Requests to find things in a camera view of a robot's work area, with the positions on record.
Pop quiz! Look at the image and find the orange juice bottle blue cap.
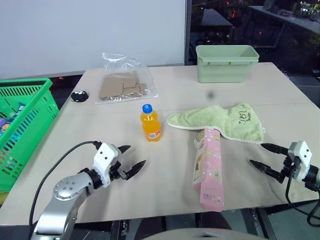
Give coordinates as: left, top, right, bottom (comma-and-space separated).
139, 103, 163, 143

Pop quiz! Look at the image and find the black round puck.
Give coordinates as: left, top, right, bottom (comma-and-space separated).
70, 89, 90, 103

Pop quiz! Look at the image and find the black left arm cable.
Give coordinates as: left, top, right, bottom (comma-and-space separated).
28, 140, 101, 232

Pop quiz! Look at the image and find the pale rounded robot torso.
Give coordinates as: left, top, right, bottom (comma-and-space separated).
141, 226, 259, 240

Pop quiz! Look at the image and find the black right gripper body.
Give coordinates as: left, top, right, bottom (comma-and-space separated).
280, 152, 301, 178

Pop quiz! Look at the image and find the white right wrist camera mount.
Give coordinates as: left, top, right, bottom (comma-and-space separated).
287, 140, 314, 182

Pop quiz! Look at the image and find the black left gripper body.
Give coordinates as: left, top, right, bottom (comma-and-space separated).
109, 161, 129, 181

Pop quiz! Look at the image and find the light green towel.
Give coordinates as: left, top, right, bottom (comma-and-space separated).
165, 102, 267, 145

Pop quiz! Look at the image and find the white partition panel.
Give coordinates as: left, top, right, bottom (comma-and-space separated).
0, 0, 188, 80

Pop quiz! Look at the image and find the purple snack packet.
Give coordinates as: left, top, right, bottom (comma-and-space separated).
0, 117, 11, 131

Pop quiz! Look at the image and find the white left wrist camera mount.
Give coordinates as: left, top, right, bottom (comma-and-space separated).
91, 142, 121, 188

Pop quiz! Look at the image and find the clear bag of cardboard pieces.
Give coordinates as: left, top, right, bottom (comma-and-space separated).
94, 51, 160, 105

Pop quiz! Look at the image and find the green plastic shopping basket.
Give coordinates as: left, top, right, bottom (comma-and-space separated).
0, 77, 60, 194

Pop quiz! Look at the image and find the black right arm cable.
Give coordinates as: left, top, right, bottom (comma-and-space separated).
284, 156, 320, 232

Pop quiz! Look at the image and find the pink snack package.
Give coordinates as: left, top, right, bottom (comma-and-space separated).
191, 128, 224, 213

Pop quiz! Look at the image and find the dark background table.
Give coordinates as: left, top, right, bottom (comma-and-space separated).
197, 8, 234, 41

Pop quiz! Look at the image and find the light green plastic bin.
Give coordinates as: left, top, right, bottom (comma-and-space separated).
195, 44, 259, 84

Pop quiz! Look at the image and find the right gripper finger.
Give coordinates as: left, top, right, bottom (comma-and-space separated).
260, 143, 290, 155
249, 159, 285, 185

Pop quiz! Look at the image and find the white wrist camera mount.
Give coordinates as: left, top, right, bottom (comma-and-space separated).
91, 142, 121, 188
287, 140, 314, 182

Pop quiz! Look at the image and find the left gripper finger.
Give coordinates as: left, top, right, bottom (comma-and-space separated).
117, 144, 132, 155
124, 159, 147, 181

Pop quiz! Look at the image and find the grey background table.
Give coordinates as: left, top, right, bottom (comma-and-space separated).
246, 5, 320, 50

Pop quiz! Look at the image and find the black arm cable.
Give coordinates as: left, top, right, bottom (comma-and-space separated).
284, 156, 320, 232
28, 140, 101, 232

